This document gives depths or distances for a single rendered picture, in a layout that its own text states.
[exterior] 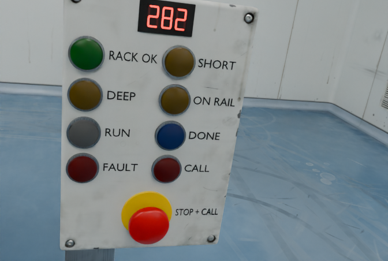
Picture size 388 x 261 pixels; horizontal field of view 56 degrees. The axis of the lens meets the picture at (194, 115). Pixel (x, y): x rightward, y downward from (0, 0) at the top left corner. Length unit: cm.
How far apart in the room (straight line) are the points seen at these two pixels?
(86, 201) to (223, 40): 20
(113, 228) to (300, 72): 431
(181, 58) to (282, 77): 421
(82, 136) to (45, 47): 368
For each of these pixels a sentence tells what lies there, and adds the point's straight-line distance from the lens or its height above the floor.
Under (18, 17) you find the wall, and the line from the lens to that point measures 401.
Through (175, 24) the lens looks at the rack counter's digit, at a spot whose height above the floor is 116.
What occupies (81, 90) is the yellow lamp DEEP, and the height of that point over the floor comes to 110.
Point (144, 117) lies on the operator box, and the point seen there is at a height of 107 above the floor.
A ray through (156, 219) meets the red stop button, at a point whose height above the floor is 98.
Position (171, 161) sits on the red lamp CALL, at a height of 103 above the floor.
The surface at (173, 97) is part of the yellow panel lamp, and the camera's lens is 33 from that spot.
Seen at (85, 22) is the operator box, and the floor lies 116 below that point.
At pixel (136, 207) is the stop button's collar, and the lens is 39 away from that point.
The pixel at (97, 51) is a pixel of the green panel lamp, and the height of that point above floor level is 113.
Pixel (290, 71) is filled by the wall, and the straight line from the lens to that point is 456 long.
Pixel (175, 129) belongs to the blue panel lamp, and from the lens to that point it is 35.
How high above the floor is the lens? 119
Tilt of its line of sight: 18 degrees down
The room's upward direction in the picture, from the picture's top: 8 degrees clockwise
